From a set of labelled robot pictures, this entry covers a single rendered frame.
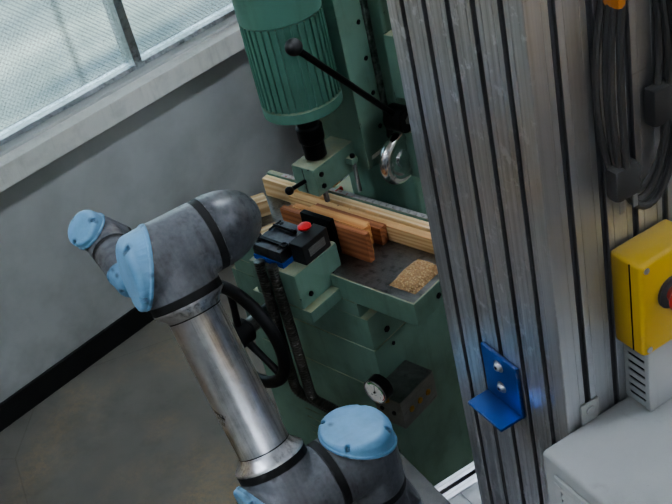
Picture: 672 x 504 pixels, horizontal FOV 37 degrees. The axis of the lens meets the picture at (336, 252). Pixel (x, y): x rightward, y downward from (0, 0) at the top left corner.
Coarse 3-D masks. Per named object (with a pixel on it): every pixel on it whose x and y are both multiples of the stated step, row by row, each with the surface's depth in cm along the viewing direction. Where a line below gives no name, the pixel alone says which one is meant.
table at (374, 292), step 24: (264, 216) 243; (360, 264) 219; (384, 264) 217; (408, 264) 216; (336, 288) 219; (360, 288) 214; (384, 288) 211; (432, 288) 208; (312, 312) 214; (384, 312) 213; (408, 312) 207; (432, 312) 210
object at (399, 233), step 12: (312, 204) 237; (324, 204) 235; (336, 204) 234; (372, 216) 226; (396, 228) 220; (408, 228) 219; (396, 240) 223; (408, 240) 220; (420, 240) 217; (432, 252) 217
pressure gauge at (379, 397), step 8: (376, 376) 221; (368, 384) 221; (376, 384) 219; (384, 384) 219; (368, 392) 223; (376, 392) 221; (384, 392) 219; (392, 392) 221; (376, 400) 223; (384, 400) 220
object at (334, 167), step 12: (336, 144) 229; (348, 144) 229; (336, 156) 226; (300, 168) 225; (312, 168) 223; (324, 168) 225; (336, 168) 228; (348, 168) 231; (300, 180) 227; (312, 180) 224; (324, 180) 226; (336, 180) 229; (312, 192) 227; (324, 192) 227
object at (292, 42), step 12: (288, 48) 192; (300, 48) 192; (312, 60) 197; (336, 72) 203; (348, 84) 207; (372, 96) 213; (384, 108) 217; (396, 108) 220; (384, 120) 222; (396, 120) 220; (408, 120) 221
